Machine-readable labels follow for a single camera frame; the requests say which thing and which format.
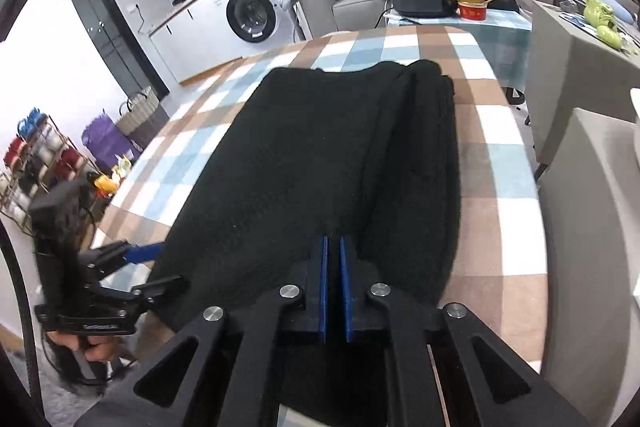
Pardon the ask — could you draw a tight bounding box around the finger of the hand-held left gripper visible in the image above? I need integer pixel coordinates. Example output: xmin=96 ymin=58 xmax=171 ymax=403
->
xmin=91 ymin=276 xmax=189 ymax=308
xmin=80 ymin=241 xmax=167 ymax=280

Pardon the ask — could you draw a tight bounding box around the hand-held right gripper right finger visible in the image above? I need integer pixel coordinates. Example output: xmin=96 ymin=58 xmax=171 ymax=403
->
xmin=340 ymin=235 xmax=591 ymax=427

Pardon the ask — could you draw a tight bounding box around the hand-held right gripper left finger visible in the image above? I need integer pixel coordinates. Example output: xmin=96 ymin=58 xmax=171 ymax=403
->
xmin=75 ymin=235 xmax=329 ymax=427

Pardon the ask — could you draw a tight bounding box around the black knit sweater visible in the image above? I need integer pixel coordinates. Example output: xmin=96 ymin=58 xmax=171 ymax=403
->
xmin=147 ymin=59 xmax=462 ymax=348

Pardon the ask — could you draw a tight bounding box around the person's left hand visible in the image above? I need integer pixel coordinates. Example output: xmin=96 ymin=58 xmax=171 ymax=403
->
xmin=47 ymin=329 xmax=121 ymax=364

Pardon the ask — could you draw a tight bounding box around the metal shoe rack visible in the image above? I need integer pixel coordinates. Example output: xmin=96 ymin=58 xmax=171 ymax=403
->
xmin=0 ymin=107 xmax=96 ymax=233

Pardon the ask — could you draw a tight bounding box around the purple bag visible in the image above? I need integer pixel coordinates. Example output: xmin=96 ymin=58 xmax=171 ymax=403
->
xmin=81 ymin=109 xmax=138 ymax=172

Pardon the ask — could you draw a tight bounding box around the person's dark hair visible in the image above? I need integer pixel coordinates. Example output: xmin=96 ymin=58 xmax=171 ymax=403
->
xmin=42 ymin=342 xmax=116 ymax=400

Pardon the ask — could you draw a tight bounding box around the woven laundry basket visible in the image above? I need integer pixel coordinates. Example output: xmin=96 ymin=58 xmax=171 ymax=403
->
xmin=115 ymin=86 xmax=171 ymax=148

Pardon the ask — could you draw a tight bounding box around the checked tablecloth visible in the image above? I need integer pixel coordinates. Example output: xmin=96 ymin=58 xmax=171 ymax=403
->
xmin=92 ymin=24 xmax=551 ymax=375

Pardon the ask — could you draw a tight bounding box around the dark glass door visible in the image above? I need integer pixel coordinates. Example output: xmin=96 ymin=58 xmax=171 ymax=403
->
xmin=65 ymin=0 xmax=171 ymax=100

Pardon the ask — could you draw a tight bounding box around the white kitchen base cabinet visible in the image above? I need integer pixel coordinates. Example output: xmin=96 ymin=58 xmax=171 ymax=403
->
xmin=148 ymin=0 xmax=236 ymax=85

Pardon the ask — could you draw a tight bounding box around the grey ottoman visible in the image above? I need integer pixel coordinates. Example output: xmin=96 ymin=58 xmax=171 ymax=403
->
xmin=537 ymin=107 xmax=640 ymax=427

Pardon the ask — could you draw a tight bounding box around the white washing machine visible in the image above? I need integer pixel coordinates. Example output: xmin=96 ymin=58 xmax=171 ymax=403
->
xmin=209 ymin=0 xmax=297 ymax=46

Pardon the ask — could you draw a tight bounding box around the teal checked cloth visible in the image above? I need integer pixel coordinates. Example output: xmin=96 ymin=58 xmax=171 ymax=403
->
xmin=385 ymin=7 xmax=533 ymax=90

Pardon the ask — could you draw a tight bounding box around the red instant noodle cup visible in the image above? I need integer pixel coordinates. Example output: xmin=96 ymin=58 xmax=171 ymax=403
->
xmin=456 ymin=0 xmax=488 ymax=22

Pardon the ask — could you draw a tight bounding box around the grey cabinet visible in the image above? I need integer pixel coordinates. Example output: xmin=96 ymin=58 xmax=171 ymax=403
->
xmin=525 ymin=0 xmax=640 ymax=168

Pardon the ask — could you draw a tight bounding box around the green toy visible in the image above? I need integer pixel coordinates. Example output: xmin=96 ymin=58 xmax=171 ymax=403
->
xmin=582 ymin=0 xmax=623 ymax=50

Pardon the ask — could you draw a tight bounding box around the black cable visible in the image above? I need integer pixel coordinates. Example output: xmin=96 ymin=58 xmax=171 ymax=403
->
xmin=0 ymin=222 xmax=43 ymax=413

